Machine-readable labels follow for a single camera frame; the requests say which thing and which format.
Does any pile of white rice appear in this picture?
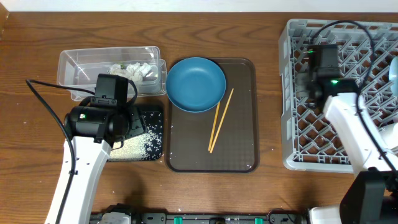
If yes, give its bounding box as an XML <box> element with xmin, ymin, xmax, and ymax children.
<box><xmin>108</xmin><ymin>111</ymin><xmax>163</xmax><ymax>162</ymax></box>

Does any white tissue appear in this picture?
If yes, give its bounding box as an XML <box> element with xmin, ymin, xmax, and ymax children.
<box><xmin>108</xmin><ymin>62</ymin><xmax>157</xmax><ymax>82</ymax></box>

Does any light blue small bowl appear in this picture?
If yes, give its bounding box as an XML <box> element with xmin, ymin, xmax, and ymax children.
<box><xmin>389</xmin><ymin>57</ymin><xmax>398</xmax><ymax>95</ymax></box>

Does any green cup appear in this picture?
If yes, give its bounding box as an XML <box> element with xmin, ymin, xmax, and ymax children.
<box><xmin>381</xmin><ymin>123</ymin><xmax>398</xmax><ymax>150</ymax></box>

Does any dark blue plate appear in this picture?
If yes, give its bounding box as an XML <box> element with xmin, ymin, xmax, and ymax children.
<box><xmin>166</xmin><ymin>57</ymin><xmax>226</xmax><ymax>113</ymax></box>

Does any wooden chopstick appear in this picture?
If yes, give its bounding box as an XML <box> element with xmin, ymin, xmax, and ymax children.
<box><xmin>209</xmin><ymin>88</ymin><xmax>234</xmax><ymax>154</ymax></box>
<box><xmin>208</xmin><ymin>101</ymin><xmax>220</xmax><ymax>152</ymax></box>

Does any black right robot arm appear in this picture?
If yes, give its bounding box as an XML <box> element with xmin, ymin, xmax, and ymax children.
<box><xmin>296</xmin><ymin>73</ymin><xmax>397</xmax><ymax>223</ymax></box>

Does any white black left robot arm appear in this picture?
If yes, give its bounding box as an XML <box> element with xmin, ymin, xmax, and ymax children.
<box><xmin>45</xmin><ymin>105</ymin><xmax>147</xmax><ymax>223</ymax></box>

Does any grey dishwasher rack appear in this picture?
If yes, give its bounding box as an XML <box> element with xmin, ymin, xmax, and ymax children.
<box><xmin>279</xmin><ymin>19</ymin><xmax>397</xmax><ymax>173</ymax></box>

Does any clear plastic waste bin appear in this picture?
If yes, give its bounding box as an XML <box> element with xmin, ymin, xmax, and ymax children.
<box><xmin>57</xmin><ymin>46</ymin><xmax>167</xmax><ymax>98</ymax></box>

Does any black rectangular tray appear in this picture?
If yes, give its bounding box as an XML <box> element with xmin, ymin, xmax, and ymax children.
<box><xmin>107</xmin><ymin>104</ymin><xmax>165</xmax><ymax>162</ymax></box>

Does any brown serving tray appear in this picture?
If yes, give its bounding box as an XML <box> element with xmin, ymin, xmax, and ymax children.
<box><xmin>164</xmin><ymin>58</ymin><xmax>259</xmax><ymax>173</ymax></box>

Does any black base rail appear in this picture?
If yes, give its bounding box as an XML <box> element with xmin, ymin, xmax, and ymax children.
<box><xmin>90</xmin><ymin>203</ymin><xmax>308</xmax><ymax>224</ymax></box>

